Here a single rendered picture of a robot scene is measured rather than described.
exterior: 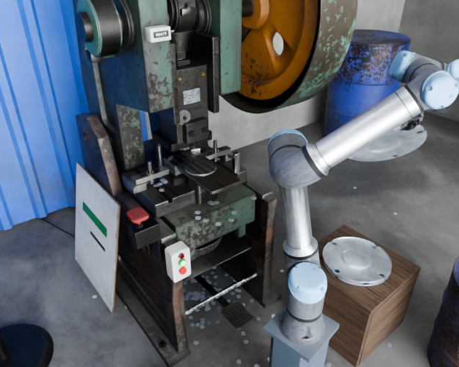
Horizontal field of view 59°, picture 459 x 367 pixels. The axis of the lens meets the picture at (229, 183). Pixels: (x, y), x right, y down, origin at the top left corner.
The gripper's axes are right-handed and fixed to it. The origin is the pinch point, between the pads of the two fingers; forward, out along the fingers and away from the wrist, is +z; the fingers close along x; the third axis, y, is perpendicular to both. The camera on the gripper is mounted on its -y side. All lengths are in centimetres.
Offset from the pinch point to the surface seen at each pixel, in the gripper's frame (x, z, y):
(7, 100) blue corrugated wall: -74, 106, 148
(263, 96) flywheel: -31, 36, 30
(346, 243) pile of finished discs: 33, 61, -4
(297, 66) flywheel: -30.5, 12.6, 22.7
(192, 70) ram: -34, 17, 60
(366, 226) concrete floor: 23, 124, -52
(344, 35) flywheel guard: -33.7, -0.6, 9.4
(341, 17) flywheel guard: -36.8, -6.0, 12.6
